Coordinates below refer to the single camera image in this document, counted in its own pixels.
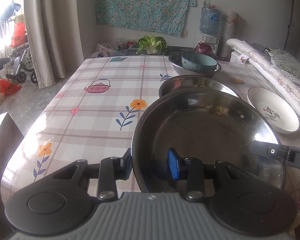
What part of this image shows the hanging red plastic bag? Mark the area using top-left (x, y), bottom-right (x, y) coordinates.
top-left (10, 22), bottom-right (26, 48)

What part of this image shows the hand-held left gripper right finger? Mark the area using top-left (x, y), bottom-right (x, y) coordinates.
top-left (167, 148), bottom-right (259, 202)

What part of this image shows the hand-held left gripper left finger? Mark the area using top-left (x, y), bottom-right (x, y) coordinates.
top-left (52, 148), bottom-right (133, 201)

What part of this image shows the napa cabbage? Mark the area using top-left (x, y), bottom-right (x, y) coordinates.
top-left (136, 35), bottom-right (168, 55)

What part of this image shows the blue checked garment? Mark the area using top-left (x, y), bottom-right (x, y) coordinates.
top-left (0, 2), bottom-right (23, 23)

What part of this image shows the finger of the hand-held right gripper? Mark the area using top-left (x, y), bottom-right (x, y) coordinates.
top-left (249, 140), bottom-right (290, 161)

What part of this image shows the red onion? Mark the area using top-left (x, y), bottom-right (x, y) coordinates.
top-left (194, 43), bottom-right (215, 55)

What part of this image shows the stainless steel bowl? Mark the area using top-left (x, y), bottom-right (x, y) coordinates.
top-left (168, 52), bottom-right (222, 80)

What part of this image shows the blue water jug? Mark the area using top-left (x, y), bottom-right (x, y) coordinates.
top-left (199, 0), bottom-right (221, 37)

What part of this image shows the white water dispenser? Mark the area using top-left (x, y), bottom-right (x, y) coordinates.
top-left (197, 32), bottom-right (220, 55)

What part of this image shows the crumpled red bag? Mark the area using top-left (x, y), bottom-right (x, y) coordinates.
top-left (0, 79), bottom-right (23, 95)

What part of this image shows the green patterned pillow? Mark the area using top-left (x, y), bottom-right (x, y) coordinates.
top-left (271, 49), bottom-right (300, 83)

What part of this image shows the white ceramic plate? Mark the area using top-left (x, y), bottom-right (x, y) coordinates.
top-left (247, 87), bottom-right (300, 133)

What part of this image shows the white plastic bag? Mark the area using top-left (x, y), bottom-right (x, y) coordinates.
top-left (91, 42), bottom-right (113, 58)

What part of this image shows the wheelchair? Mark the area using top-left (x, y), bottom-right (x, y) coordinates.
top-left (5, 46), bottom-right (38, 84)

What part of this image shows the white bedding pack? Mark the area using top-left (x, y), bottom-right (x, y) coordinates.
top-left (230, 51), bottom-right (250, 64)

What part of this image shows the rolled white quilt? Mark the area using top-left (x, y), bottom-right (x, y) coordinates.
top-left (226, 38), bottom-right (300, 117)

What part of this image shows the teal ceramic bowl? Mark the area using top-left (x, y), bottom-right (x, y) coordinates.
top-left (181, 52), bottom-right (218, 73)

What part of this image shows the floral paper roll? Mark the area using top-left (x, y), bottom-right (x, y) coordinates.
top-left (219, 10), bottom-right (239, 62)

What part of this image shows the teal floral wall cloth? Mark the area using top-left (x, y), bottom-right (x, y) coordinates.
top-left (95, 0), bottom-right (198, 36)

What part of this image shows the beige curtain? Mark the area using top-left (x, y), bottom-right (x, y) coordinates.
top-left (24, 0), bottom-right (80, 89)

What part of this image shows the large stainless steel plate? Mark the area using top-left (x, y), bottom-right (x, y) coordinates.
top-left (131, 89), bottom-right (287, 193)
top-left (159, 74), bottom-right (240, 98)

